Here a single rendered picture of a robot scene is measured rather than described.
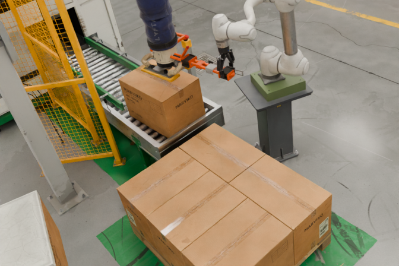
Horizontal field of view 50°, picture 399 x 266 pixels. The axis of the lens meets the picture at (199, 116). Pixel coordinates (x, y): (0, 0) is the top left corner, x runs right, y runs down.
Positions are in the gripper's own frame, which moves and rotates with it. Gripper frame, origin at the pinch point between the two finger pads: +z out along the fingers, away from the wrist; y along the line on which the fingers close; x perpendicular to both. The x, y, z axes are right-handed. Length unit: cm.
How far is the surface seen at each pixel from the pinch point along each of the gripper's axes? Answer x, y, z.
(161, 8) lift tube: -48, 5, -39
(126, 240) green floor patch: -52, 91, 127
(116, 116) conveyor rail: -118, 27, 67
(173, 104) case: -53, 11, 40
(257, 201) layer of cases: 42, 33, 73
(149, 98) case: -70, 19, 35
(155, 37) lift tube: -55, 11, -19
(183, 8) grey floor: -326, -261, 127
